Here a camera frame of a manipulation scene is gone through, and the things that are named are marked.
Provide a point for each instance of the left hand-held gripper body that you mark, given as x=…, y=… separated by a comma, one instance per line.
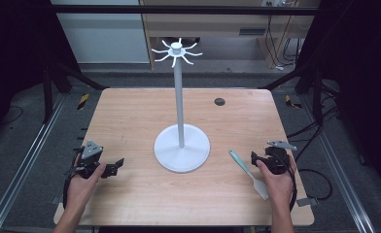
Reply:
x=91, y=151

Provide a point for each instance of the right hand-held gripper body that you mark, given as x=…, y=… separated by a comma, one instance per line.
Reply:
x=277, y=160

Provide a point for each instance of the person's right hand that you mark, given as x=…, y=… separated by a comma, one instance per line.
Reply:
x=279, y=186

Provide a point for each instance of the person's left hand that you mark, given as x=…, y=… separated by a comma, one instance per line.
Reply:
x=81, y=187

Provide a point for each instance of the yellow black floor marker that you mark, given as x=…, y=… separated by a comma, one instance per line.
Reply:
x=290, y=102
x=83, y=101

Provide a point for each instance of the dark round table grommet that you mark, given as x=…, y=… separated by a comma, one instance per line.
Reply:
x=219, y=101

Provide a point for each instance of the white hook rack stand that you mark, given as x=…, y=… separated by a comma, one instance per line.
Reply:
x=180, y=142

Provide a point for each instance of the black metal stand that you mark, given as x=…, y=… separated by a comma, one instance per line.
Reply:
x=316, y=93
x=47, y=93

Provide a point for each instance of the white cabinet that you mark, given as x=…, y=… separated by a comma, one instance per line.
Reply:
x=104, y=35

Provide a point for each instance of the light wooden desk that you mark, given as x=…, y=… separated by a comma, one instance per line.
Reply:
x=211, y=24

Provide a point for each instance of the white power strip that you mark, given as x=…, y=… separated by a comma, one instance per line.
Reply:
x=277, y=3

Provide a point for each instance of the grey table bracket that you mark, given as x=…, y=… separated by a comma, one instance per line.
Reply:
x=306, y=202

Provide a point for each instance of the aluminium floor rail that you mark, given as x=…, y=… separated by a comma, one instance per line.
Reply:
x=340, y=174
x=23, y=161

